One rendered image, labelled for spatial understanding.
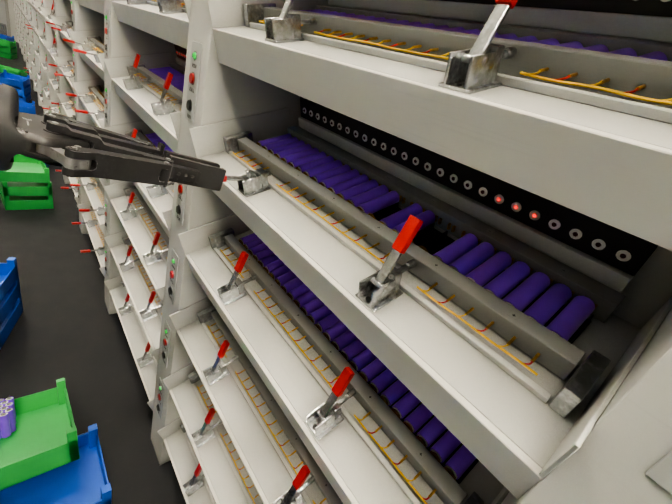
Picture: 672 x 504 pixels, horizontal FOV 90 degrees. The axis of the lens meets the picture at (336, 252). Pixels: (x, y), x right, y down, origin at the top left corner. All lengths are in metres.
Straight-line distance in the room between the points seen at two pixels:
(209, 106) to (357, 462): 0.56
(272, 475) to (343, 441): 0.21
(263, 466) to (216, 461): 0.24
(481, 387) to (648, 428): 0.10
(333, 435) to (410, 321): 0.20
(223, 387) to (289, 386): 0.26
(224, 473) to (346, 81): 0.76
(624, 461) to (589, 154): 0.17
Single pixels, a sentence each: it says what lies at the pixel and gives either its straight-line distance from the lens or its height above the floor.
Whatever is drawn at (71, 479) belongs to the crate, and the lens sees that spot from 1.26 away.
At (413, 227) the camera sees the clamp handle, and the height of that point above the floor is 1.00.
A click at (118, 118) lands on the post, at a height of 0.79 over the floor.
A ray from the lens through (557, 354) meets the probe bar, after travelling 0.32.
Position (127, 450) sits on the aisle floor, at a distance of 1.28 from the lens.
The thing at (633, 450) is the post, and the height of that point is 0.96.
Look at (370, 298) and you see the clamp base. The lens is 0.33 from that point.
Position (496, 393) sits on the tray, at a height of 0.92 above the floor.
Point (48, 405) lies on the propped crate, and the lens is 1.41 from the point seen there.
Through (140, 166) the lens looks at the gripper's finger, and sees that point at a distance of 0.41.
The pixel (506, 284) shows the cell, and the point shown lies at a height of 0.97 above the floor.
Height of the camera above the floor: 1.09
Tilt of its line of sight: 25 degrees down
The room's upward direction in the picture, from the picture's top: 19 degrees clockwise
